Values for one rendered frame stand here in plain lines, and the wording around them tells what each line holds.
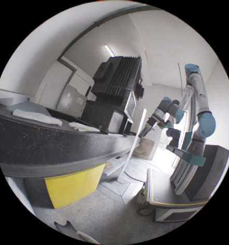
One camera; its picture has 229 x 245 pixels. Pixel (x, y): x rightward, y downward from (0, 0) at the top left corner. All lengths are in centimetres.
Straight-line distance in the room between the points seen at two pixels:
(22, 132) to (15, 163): 17
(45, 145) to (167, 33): 244
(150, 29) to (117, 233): 291
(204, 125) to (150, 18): 205
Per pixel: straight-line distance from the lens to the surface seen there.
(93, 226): 76
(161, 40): 227
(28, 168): 46
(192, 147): 59
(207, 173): 86
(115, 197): 95
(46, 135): 38
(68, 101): 366
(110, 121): 60
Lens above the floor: 74
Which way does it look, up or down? 2 degrees up
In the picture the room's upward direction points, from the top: 19 degrees clockwise
